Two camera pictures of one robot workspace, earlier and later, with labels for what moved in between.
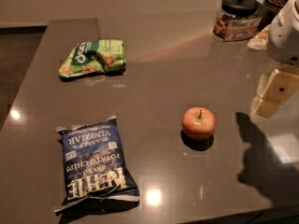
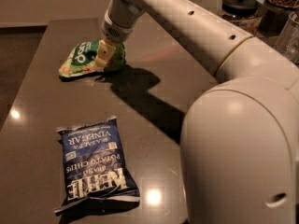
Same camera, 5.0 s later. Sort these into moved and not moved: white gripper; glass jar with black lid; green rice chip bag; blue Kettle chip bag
Moved: white gripper
Not moved: glass jar with black lid; green rice chip bag; blue Kettle chip bag
